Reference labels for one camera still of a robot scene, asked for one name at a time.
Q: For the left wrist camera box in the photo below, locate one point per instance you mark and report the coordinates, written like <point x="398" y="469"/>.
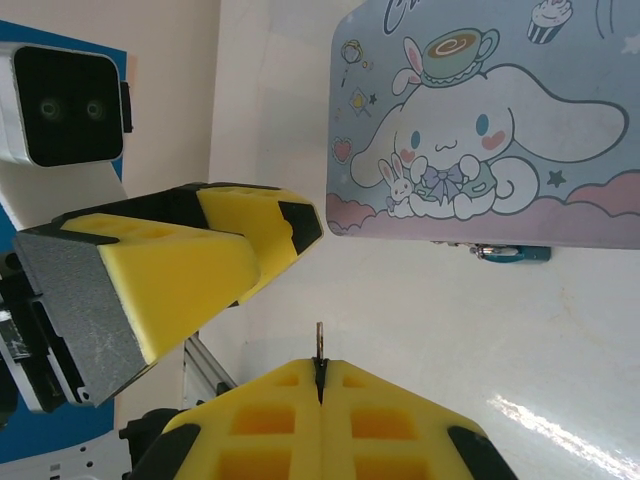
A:
<point x="65" y="107"/>

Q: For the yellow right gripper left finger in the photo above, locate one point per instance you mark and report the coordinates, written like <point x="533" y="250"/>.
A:
<point x="260" y="440"/>

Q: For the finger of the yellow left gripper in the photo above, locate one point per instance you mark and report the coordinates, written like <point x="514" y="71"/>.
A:
<point x="165" y="285"/>
<point x="240" y="210"/>

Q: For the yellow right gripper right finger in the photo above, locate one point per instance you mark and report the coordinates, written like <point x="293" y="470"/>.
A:
<point x="390" y="440"/>

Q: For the teal padlock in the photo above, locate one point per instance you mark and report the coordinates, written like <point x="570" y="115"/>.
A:
<point x="535" y="254"/>

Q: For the aluminium side rail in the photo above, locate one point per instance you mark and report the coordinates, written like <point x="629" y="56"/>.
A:
<point x="205" y="370"/>

